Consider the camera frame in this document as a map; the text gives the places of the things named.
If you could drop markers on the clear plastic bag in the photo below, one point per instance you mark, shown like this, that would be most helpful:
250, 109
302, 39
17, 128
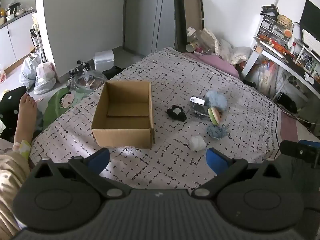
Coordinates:
88, 81

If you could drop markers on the white keyboard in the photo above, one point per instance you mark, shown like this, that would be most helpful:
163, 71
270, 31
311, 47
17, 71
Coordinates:
311, 41

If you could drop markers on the blue fluffy plush toy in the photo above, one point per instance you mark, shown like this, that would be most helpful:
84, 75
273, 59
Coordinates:
217, 100

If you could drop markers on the pile of plastic bags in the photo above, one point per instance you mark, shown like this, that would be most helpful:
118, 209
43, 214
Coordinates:
225, 47

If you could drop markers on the narrow shelf rack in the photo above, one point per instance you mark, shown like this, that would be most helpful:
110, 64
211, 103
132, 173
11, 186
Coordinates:
37, 37

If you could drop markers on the clear drawer organizer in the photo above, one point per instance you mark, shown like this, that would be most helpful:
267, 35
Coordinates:
268, 27

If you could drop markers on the grey door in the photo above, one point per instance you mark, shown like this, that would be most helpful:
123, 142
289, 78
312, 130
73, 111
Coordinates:
150, 15

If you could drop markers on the brown cardboard box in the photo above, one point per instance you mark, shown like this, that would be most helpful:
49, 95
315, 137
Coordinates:
123, 127

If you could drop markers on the white cabinet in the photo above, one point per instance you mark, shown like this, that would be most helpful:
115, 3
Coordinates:
15, 37

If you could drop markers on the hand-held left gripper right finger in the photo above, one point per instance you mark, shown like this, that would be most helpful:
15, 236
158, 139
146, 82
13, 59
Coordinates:
216, 161

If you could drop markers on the black polka dot cloth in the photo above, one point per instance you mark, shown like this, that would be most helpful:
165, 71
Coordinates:
11, 105

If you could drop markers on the person's bare leg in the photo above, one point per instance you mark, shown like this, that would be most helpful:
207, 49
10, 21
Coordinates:
25, 115

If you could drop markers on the grey printed blanket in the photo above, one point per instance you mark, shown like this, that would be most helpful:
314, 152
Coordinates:
175, 80

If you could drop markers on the wicker basket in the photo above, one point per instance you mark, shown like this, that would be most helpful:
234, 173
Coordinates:
285, 20

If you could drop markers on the paper cup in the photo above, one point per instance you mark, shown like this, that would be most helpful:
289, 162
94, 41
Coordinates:
191, 47

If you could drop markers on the green cartoon cushion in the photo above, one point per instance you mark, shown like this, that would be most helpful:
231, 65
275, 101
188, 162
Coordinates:
60, 102

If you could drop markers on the black monitor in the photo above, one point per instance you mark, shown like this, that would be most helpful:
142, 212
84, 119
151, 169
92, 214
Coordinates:
310, 17

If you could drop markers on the orange ball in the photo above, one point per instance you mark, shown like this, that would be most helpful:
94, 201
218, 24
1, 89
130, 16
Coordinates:
288, 32

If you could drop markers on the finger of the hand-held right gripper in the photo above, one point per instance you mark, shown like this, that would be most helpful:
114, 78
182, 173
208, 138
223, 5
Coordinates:
293, 151

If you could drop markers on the white desk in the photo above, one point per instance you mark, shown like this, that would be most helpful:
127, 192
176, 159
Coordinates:
252, 57

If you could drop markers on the burger plush toy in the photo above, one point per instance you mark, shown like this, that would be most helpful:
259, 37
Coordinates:
215, 116

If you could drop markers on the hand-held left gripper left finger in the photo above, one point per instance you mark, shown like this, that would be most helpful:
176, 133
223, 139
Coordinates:
98, 161

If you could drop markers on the clear plastic jar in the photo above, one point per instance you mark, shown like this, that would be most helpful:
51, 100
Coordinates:
192, 34

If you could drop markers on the large flat cardboard sheet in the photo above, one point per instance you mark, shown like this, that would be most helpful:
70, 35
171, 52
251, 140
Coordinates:
191, 7

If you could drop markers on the blue knitted toy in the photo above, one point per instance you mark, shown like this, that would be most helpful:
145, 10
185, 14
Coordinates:
216, 131

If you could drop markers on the black bag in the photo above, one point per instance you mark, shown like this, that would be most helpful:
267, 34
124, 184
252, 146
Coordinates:
287, 102

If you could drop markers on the black tripod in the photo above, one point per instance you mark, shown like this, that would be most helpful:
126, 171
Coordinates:
80, 68

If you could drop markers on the grey plastic bag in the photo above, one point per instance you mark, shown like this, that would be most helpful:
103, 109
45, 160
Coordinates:
28, 68

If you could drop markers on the white fluffy ball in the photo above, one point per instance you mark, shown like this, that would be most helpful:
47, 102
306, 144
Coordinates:
197, 143

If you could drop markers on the white pink plastic bag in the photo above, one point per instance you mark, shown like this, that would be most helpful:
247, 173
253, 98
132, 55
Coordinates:
45, 78

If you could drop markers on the white storage box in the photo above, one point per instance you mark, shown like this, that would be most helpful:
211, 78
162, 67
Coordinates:
103, 60

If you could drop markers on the black plush toy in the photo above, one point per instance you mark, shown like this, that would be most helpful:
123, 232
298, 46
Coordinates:
176, 113

